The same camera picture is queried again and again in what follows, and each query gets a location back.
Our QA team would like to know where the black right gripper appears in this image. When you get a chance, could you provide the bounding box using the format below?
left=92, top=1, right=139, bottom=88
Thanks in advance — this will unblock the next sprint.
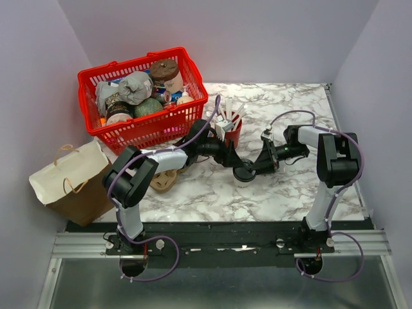
left=250, top=138, right=306, bottom=176

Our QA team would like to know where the red ribbed cup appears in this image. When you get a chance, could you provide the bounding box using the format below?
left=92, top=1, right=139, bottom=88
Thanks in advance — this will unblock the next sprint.
left=225, top=113, right=242, bottom=149

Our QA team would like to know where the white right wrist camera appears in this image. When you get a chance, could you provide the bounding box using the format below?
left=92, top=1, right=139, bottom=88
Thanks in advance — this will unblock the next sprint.
left=261, top=128, right=274, bottom=142

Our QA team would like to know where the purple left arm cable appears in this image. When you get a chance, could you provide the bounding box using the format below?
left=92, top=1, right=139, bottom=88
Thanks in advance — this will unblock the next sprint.
left=106, top=94, right=223, bottom=283

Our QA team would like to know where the black plastic cup lid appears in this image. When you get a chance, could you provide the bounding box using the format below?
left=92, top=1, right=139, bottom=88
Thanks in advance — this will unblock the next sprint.
left=232, top=172, right=256, bottom=178

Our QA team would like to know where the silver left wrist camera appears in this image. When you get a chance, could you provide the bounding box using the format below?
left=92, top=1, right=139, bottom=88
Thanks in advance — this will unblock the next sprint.
left=214, top=115, right=234, bottom=141

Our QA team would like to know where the blue white can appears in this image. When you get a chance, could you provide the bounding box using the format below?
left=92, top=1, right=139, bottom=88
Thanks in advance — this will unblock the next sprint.
left=151, top=87, right=182, bottom=104

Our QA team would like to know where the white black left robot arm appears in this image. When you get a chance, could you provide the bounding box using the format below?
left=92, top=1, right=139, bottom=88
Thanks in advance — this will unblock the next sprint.
left=102, top=119, right=253, bottom=254

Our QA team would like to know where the white paper coffee cup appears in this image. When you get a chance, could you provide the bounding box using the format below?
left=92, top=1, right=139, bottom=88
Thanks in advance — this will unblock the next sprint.
left=234, top=176, right=255, bottom=188

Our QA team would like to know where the grey crumpled bag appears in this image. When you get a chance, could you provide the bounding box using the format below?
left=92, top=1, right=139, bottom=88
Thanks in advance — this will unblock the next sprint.
left=95, top=71, right=153, bottom=115

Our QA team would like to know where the brown paper bag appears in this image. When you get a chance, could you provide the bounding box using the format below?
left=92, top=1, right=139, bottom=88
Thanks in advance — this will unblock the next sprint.
left=29, top=141, right=113, bottom=227

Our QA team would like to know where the brown lidded round container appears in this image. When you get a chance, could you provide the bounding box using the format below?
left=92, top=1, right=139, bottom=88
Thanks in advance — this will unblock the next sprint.
left=149, top=59, right=183, bottom=93

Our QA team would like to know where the cardboard cup carrier tray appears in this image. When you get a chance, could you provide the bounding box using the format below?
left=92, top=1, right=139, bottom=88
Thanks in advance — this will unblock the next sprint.
left=150, top=167, right=188, bottom=194

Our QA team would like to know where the black gold labelled jar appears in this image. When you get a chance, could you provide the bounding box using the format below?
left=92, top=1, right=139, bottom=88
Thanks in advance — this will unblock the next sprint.
left=105, top=93, right=133, bottom=126

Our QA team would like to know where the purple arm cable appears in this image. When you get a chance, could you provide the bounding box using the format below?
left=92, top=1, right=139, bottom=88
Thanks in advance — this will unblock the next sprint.
left=267, top=110, right=366, bottom=283
left=106, top=94, right=223, bottom=283

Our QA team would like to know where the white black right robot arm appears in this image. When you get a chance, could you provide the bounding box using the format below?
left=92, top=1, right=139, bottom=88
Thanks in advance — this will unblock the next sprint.
left=245, top=125, right=363, bottom=252

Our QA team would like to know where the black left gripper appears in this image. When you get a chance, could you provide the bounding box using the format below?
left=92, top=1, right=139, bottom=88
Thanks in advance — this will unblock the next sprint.
left=197, top=133, right=243, bottom=169

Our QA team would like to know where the red plastic shopping basket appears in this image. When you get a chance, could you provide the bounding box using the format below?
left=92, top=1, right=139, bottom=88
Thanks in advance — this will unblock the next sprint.
left=78, top=47, right=209, bottom=155

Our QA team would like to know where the small white pump bottle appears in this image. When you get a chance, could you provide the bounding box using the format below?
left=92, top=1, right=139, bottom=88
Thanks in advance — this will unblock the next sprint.
left=176, top=86, right=194, bottom=105

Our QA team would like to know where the green round melon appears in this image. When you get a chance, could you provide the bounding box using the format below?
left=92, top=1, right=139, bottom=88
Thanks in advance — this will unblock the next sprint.
left=133, top=98, right=164, bottom=118

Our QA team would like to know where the black mounting base rail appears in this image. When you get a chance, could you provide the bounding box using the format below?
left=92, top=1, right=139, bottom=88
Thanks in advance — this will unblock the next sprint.
left=64, top=220, right=335, bottom=270

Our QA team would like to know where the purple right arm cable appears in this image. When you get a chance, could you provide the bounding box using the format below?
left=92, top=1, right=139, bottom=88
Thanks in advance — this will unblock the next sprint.
left=267, top=110, right=366, bottom=283

